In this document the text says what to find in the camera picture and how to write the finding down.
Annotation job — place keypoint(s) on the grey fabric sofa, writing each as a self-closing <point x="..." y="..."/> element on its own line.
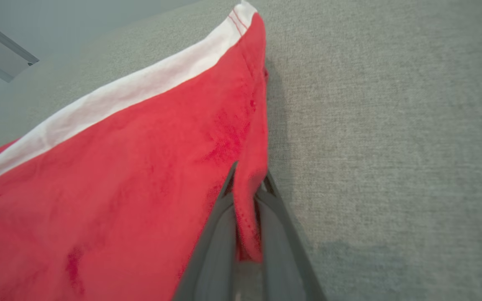
<point x="391" y="125"/>

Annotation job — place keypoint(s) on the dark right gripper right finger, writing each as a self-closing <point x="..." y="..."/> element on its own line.
<point x="285" y="259"/>

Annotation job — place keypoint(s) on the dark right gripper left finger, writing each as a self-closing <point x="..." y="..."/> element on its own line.
<point x="216" y="259"/>

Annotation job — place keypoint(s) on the red and white jersey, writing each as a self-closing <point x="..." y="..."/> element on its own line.
<point x="119" y="167"/>

